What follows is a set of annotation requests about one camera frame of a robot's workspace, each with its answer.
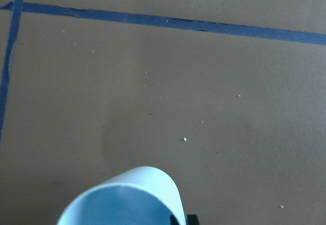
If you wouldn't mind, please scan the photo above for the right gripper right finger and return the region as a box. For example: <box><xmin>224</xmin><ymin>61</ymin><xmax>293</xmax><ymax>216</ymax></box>
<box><xmin>186</xmin><ymin>214</ymin><xmax>199</xmax><ymax>225</ymax></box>

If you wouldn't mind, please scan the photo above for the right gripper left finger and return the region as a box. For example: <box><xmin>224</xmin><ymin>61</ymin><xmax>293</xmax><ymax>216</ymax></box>
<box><xmin>170</xmin><ymin>215</ymin><xmax>179</xmax><ymax>225</ymax></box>

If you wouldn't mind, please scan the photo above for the light blue cup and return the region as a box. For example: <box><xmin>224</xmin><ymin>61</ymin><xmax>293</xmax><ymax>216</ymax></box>
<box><xmin>57</xmin><ymin>166</ymin><xmax>186</xmax><ymax>224</ymax></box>

